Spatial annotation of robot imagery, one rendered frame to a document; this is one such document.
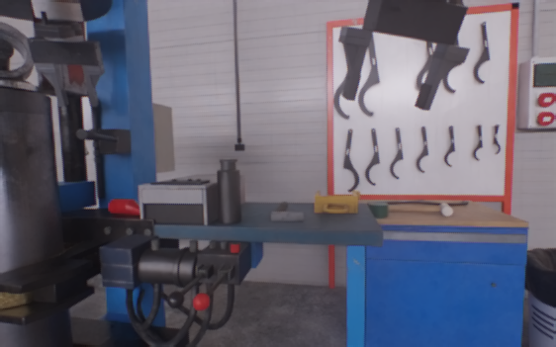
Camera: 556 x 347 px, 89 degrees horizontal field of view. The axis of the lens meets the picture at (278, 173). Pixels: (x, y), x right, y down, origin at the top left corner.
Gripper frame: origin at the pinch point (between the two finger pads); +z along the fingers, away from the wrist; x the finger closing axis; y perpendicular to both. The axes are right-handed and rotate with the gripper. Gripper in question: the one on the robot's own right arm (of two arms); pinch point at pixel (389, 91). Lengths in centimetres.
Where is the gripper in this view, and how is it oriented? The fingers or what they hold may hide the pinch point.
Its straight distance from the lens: 51.8
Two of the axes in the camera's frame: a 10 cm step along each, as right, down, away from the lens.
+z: -1.5, 8.8, 4.5
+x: 9.8, 0.8, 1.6
